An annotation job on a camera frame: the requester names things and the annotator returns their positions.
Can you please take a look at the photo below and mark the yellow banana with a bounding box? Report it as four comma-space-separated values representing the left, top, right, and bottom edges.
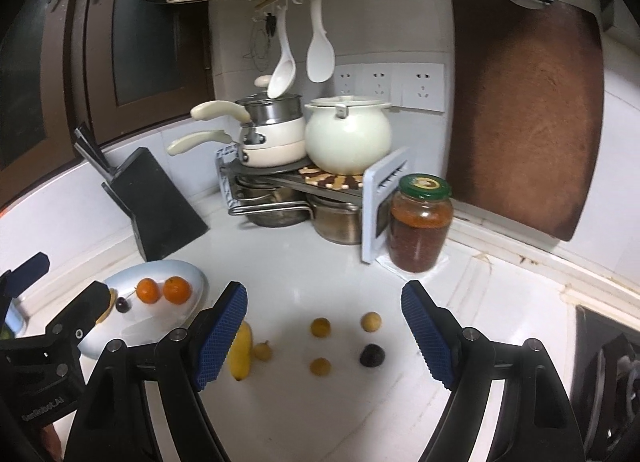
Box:
228, 321, 253, 381
96, 290, 117, 324

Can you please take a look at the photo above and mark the dark cherry with stem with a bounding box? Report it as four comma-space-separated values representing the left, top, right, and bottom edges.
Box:
115, 289, 137, 314

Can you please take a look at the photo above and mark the orange mandarin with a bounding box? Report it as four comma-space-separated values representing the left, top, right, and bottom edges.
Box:
163, 276, 192, 305
136, 278, 162, 305

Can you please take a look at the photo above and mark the longan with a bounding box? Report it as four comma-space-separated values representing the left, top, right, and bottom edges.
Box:
252, 341, 273, 362
310, 317, 332, 338
360, 312, 383, 333
309, 357, 332, 376

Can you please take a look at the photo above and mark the dark round plum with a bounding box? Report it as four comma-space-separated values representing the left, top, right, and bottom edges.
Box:
359, 343, 386, 368

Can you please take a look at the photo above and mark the blue soap dispenser bottle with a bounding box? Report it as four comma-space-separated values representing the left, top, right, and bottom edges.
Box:
1, 302, 27, 338

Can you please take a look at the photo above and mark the light blue oval plate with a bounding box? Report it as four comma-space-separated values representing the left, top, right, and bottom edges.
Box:
79, 260, 208, 359

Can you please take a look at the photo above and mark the black knife block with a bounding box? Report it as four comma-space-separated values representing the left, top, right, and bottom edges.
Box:
74, 124, 208, 262

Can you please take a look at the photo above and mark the white pad under jar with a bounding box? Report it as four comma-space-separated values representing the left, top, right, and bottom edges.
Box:
375, 248, 449, 281

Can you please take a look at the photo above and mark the white grey shelf rack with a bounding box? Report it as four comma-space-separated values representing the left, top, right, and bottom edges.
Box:
216, 144, 411, 264

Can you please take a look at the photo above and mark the steel pan under rack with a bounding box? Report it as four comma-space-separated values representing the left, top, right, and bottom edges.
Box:
229, 176, 314, 228

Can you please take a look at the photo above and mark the glass jar green lid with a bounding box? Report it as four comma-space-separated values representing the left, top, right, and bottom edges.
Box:
387, 173, 454, 264

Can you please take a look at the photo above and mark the cream saucepan lower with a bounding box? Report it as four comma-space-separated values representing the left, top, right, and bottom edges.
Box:
167, 130, 306, 168

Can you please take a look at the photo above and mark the steel pot under rack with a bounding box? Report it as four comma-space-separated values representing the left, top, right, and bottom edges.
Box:
307, 194, 361, 245

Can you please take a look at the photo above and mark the wooden lattice trivet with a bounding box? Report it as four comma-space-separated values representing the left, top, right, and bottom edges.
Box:
298, 166, 363, 191

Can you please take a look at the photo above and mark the brown wooden cutting board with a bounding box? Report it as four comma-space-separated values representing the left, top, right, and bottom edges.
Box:
447, 0, 604, 241

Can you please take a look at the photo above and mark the white hanging ladle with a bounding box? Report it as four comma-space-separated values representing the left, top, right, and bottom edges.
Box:
267, 5, 296, 99

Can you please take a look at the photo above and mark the white ceramic round pot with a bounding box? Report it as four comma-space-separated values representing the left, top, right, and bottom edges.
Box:
305, 96, 392, 175

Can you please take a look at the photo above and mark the white hanging rice spoon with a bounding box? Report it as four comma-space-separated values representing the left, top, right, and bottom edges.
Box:
306, 0, 335, 84

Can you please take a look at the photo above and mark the dark brown window frame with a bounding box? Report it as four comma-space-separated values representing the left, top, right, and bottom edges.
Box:
1, 0, 213, 205

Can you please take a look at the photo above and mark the white wall socket strip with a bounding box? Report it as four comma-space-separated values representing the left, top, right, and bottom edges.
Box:
333, 62, 447, 113

